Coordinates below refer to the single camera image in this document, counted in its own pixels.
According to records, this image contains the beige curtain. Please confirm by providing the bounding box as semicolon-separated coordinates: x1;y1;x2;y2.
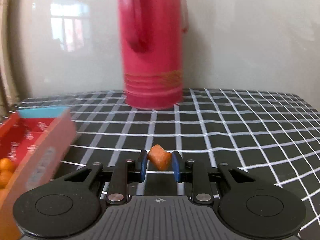
1;0;29;119

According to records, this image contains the orange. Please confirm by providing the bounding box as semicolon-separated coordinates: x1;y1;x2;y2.
0;170;13;189
0;158;16;173

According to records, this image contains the colourful cardboard box tray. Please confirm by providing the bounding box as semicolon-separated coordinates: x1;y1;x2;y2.
1;106;76;239

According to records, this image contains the red thermos flask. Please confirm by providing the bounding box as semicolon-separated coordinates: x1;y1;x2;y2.
118;0;188;110

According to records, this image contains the black white checked tablecloth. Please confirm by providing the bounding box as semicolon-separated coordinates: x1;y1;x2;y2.
17;89;319;239

